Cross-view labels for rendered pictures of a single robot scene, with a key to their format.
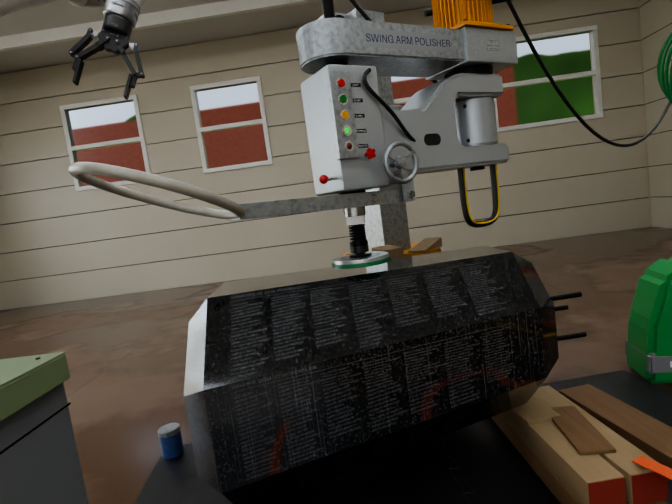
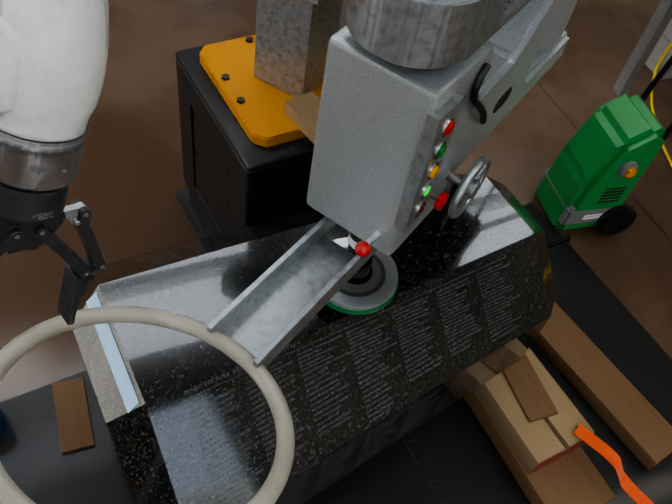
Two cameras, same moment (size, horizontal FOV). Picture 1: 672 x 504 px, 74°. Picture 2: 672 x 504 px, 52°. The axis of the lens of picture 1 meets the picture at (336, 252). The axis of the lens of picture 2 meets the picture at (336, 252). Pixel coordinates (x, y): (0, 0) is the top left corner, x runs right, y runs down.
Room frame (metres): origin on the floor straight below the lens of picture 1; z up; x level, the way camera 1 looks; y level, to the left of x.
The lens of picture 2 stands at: (0.85, 0.52, 2.21)
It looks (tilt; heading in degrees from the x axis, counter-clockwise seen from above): 52 degrees down; 326
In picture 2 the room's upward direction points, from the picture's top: 12 degrees clockwise
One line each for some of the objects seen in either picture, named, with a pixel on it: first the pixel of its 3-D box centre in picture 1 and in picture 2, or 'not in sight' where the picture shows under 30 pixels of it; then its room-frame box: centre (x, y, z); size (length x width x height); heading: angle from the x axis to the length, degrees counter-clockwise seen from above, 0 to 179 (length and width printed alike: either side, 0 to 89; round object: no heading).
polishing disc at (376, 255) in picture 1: (360, 257); (354, 272); (1.66, -0.09, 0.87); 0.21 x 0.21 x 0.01
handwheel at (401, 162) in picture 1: (395, 163); (455, 179); (1.61, -0.25, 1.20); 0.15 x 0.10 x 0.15; 119
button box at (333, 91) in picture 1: (342, 116); (425, 166); (1.52, -0.08, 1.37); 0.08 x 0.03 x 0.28; 119
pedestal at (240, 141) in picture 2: not in sight; (285, 163); (2.51, -0.29, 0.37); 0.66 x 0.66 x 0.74; 4
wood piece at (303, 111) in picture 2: (387, 252); (316, 121); (2.25, -0.26, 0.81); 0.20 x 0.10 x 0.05; 12
